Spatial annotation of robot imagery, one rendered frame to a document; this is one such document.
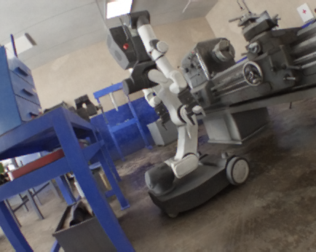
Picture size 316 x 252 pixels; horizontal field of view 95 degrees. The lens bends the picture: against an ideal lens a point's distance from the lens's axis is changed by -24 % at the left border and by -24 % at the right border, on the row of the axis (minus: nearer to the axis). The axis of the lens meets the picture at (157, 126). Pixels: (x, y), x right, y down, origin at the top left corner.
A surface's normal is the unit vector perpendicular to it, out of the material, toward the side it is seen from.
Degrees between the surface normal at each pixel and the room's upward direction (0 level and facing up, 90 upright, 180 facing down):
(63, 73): 90
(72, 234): 90
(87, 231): 90
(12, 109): 90
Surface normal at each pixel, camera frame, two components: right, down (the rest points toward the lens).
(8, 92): 0.24, -0.05
